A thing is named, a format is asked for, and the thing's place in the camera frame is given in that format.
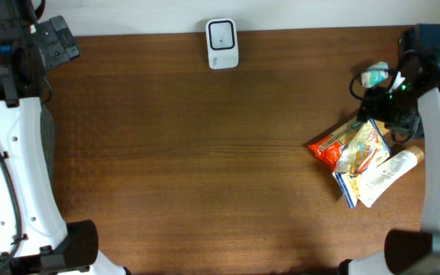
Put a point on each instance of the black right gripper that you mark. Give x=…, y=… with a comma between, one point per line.
x=369, y=107

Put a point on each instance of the green tissue pack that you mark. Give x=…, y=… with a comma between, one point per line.
x=374, y=74

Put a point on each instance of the cream foil pouch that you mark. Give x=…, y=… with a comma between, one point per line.
x=365, y=152

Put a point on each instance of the white shampoo tube gold cap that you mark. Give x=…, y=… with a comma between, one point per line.
x=373, y=183

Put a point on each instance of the orange spaghetti packet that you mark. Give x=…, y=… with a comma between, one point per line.
x=330, y=147

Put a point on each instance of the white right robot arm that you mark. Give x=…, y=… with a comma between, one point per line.
x=417, y=73

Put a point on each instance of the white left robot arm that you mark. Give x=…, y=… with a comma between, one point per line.
x=34, y=238

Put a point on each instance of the white barcode scanner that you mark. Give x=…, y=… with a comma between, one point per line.
x=222, y=43

